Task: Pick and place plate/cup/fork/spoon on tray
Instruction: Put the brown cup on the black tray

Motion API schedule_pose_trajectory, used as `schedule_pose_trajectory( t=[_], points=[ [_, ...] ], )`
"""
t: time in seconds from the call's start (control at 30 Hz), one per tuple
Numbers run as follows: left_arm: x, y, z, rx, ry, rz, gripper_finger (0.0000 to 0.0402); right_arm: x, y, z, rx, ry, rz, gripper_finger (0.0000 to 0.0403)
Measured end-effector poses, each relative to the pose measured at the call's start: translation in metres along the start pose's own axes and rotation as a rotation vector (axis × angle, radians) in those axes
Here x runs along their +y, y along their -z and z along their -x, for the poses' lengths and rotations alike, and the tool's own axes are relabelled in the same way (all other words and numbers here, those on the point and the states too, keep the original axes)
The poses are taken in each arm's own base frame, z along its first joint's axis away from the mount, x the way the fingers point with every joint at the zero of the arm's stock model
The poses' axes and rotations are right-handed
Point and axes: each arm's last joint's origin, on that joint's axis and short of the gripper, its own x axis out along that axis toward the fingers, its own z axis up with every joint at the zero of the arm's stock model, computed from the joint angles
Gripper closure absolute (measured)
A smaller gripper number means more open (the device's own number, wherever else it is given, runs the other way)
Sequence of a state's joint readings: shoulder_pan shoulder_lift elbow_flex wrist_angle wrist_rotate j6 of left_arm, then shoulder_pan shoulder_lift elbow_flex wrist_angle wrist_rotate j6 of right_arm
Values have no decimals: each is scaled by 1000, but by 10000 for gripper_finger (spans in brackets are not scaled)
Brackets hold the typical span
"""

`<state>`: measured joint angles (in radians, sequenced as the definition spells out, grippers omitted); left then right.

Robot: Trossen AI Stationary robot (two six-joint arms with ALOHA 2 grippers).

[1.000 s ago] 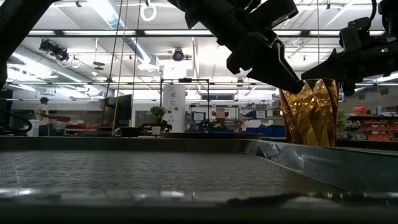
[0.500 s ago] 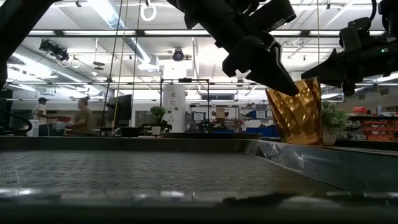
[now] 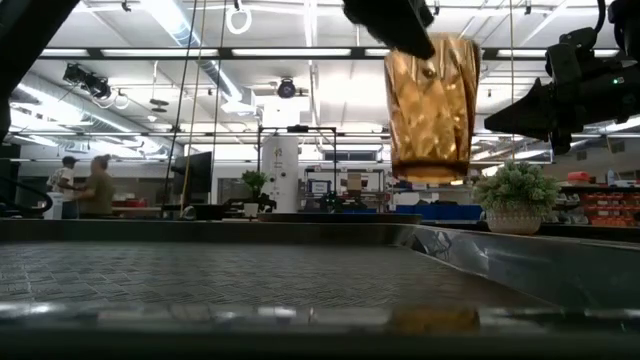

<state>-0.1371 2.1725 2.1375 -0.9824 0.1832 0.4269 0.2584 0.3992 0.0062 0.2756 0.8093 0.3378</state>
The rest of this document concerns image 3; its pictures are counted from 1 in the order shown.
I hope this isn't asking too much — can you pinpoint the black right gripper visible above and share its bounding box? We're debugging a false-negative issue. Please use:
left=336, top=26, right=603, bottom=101
left=483, top=27, right=640, bottom=156

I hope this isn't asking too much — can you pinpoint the amber translucent plastic cup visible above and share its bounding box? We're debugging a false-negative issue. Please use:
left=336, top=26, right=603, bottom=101
left=383, top=32, right=482, bottom=185

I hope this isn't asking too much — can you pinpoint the black plastic serving tray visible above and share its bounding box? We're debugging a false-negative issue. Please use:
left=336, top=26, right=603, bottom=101
left=0, top=218, right=640, bottom=354

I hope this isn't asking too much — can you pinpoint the green plant in white pot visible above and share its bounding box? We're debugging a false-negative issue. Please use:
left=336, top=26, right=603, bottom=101
left=472, top=160, right=561, bottom=236

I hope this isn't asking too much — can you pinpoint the red storage bins rack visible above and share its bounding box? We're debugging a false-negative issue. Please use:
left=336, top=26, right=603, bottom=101
left=579, top=192, right=640, bottom=227

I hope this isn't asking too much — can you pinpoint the blue storage bins row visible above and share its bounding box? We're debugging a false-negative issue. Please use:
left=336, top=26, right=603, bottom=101
left=394, top=202, right=484, bottom=221

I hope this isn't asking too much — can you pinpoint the white cylindrical tank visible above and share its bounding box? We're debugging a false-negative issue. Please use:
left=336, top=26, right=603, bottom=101
left=261, top=135, right=300, bottom=214

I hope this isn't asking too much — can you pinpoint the small leafy plant white pot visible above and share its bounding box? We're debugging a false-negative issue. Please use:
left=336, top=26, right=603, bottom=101
left=240, top=169, right=271, bottom=219

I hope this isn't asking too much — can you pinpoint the black monitor on stand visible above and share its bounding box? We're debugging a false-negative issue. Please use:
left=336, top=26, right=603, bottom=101
left=171, top=151, right=214, bottom=207

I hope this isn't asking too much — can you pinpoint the black ceiling spotlight cluster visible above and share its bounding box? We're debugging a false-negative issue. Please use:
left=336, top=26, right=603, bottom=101
left=62, top=63, right=112, bottom=100

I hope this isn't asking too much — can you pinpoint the person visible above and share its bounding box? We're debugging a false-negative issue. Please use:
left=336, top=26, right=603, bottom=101
left=47, top=155, right=81, bottom=220
left=74, top=153, right=116, bottom=220

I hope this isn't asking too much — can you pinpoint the white waste bin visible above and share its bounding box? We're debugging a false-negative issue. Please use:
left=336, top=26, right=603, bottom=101
left=43, top=192, right=64, bottom=220

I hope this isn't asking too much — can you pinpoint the black metal frame stand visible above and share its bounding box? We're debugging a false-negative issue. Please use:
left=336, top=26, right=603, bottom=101
left=257, top=124, right=339, bottom=211

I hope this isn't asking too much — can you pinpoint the white hanging cable loop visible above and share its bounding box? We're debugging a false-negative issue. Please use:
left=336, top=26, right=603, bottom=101
left=225, top=4, right=253, bottom=35

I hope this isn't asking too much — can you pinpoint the silver ceiling air duct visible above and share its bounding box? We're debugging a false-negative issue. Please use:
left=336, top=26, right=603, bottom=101
left=142, top=0, right=257, bottom=109

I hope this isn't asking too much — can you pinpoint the black hanging cable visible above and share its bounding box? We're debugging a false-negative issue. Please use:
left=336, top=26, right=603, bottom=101
left=162, top=0, right=199, bottom=206

